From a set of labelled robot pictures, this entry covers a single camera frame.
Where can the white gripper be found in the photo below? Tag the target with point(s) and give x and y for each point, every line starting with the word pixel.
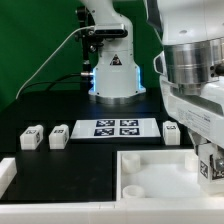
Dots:
pixel 203 115

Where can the white square table top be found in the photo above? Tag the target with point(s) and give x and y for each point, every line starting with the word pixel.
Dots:
pixel 162 174

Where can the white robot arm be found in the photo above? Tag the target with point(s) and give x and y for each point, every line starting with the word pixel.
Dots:
pixel 193 70

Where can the white AprilTag base plate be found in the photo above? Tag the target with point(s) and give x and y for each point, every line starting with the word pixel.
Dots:
pixel 115 128

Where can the black camera on stand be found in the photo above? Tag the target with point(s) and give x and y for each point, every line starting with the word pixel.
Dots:
pixel 92 37

